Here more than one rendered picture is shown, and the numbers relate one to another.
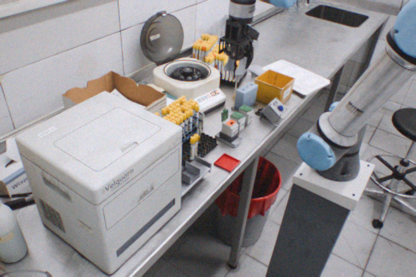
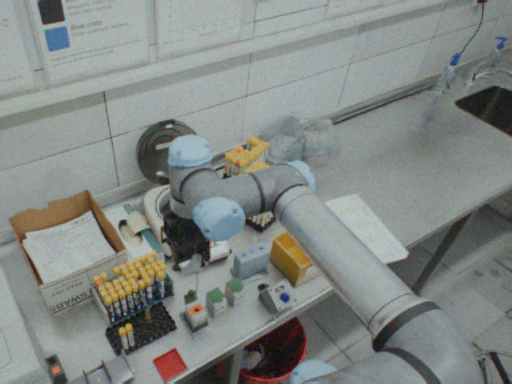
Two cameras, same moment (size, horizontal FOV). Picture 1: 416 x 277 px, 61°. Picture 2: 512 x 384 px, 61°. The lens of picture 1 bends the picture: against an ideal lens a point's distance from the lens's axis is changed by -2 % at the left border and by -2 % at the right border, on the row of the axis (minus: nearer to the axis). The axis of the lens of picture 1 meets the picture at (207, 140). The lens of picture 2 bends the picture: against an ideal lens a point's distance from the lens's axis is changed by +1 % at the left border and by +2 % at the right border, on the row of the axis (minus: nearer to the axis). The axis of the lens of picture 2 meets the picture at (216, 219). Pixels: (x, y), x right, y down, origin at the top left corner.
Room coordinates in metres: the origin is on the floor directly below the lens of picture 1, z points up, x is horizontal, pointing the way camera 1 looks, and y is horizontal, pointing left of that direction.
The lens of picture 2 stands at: (0.50, -0.35, 1.94)
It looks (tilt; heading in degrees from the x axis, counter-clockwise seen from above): 46 degrees down; 22
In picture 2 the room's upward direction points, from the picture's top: 4 degrees clockwise
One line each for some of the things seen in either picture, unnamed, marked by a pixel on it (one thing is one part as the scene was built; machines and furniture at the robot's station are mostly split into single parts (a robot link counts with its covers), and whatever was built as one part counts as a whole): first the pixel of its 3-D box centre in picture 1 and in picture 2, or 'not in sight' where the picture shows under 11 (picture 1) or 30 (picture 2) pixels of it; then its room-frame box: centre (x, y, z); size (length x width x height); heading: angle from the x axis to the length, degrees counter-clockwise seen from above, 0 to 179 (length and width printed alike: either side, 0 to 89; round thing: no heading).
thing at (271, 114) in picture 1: (270, 109); (274, 291); (1.24, -0.24, 0.92); 0.13 x 0.07 x 0.08; 58
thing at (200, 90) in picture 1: (189, 84); (189, 220); (1.36, 0.09, 0.94); 0.30 x 0.24 x 0.12; 49
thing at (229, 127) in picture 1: (229, 129); (195, 315); (1.06, -0.08, 0.92); 0.05 x 0.04 x 0.06; 56
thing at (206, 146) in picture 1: (194, 138); (139, 320); (0.98, 0.04, 0.93); 0.17 x 0.09 x 0.11; 148
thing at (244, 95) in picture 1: (246, 98); (250, 262); (1.30, -0.14, 0.92); 0.10 x 0.07 x 0.10; 143
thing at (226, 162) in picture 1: (227, 162); (170, 364); (0.93, -0.07, 0.88); 0.07 x 0.07 x 0.01; 58
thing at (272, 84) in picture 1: (273, 88); (300, 254); (1.40, -0.27, 0.93); 0.13 x 0.13 x 0.10; 57
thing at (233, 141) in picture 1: (228, 135); (195, 320); (1.06, -0.08, 0.89); 0.09 x 0.05 x 0.04; 56
